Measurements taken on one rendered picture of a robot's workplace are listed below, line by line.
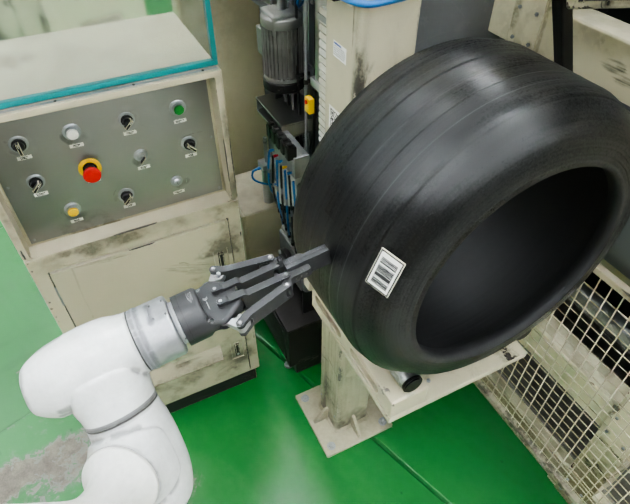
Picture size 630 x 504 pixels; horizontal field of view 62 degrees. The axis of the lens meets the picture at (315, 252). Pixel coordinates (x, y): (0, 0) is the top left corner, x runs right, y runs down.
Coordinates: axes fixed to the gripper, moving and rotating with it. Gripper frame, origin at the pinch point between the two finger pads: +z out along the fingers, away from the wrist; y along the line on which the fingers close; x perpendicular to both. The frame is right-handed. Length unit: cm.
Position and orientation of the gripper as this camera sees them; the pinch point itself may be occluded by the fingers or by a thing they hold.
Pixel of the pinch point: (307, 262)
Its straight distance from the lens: 78.4
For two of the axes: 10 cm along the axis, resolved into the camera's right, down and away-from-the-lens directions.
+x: 1.2, 6.7, 7.4
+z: 8.9, -4.1, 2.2
